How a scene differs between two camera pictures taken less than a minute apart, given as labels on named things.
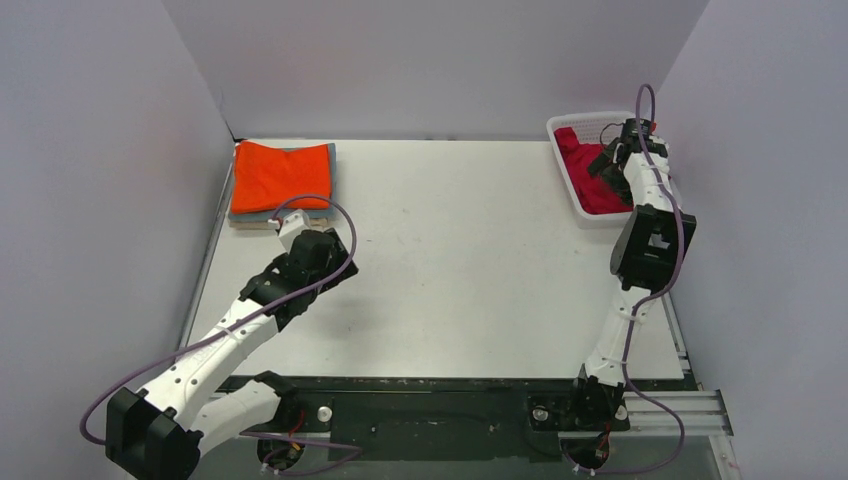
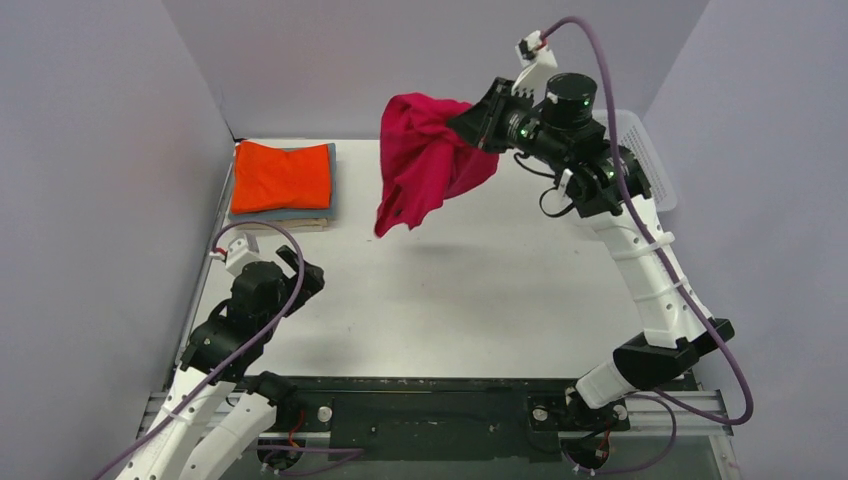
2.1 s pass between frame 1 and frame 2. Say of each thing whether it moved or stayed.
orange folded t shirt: stayed
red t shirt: moved
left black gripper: moved
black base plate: stayed
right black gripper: moved
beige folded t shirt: stayed
